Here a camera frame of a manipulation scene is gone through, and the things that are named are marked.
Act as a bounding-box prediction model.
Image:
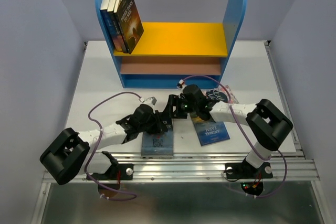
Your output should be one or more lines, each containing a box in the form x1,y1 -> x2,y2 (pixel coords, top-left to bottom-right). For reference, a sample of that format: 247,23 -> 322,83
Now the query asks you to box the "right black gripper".
160,94 -> 198,119

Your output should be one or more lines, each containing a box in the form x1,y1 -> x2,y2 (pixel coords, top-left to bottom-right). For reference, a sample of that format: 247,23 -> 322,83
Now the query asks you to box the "Nineteen Eighty-Four book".
141,119 -> 174,157

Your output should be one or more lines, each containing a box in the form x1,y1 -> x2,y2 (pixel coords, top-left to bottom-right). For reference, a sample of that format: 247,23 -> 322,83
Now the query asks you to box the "Little Women book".
203,85 -> 239,103

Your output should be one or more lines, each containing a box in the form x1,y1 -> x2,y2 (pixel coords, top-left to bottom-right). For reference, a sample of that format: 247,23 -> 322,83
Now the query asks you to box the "Three Days to See book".
116,0 -> 144,54

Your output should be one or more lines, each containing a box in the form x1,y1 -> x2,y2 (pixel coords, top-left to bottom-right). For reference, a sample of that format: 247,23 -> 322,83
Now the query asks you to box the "A Tale of Two Cities book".
107,0 -> 127,53

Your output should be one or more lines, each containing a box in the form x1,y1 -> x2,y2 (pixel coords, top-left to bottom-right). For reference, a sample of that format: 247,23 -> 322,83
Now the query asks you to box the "Jane Eyre book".
100,0 -> 120,50

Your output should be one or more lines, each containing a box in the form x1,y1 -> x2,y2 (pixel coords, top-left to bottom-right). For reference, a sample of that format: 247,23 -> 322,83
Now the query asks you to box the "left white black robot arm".
39,104 -> 170,185

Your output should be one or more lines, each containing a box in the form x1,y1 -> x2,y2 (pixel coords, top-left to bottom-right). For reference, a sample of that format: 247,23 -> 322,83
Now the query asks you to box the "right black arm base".
222,162 -> 273,181

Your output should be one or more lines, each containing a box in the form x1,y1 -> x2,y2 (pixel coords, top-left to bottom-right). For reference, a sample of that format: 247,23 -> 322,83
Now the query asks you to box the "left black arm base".
91,163 -> 134,181

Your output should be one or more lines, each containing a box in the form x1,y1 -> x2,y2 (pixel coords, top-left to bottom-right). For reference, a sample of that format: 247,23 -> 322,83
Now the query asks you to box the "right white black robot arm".
162,80 -> 293,179

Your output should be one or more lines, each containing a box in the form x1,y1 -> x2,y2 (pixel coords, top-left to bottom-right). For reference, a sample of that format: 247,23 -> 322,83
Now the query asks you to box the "Animal Farm book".
190,113 -> 230,146

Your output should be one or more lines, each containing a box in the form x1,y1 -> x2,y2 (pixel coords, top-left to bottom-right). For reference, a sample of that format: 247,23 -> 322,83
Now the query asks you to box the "blue and yellow bookshelf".
94,0 -> 247,89

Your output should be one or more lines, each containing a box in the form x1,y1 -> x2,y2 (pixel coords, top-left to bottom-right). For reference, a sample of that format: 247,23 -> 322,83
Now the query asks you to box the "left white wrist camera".
139,97 -> 157,106

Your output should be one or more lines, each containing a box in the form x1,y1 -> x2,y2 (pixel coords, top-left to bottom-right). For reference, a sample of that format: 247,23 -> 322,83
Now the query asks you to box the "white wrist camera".
176,79 -> 191,97
139,97 -> 157,106

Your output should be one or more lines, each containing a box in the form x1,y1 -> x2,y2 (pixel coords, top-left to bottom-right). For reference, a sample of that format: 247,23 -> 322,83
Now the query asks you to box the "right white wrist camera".
176,79 -> 191,97

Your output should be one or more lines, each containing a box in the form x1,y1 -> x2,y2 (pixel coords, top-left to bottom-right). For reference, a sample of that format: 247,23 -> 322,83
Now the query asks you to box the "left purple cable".
83,92 -> 138,201

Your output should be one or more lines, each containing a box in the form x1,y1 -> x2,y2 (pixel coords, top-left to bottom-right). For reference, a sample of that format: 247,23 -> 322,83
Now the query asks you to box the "purple cable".
83,92 -> 138,201
181,74 -> 287,200

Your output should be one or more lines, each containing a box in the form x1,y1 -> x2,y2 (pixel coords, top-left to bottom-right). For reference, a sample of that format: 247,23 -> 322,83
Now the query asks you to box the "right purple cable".
181,74 -> 287,200

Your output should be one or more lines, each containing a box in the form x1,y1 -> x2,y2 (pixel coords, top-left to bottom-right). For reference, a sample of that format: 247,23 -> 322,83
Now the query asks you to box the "aluminium mounting rail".
43,152 -> 321,183

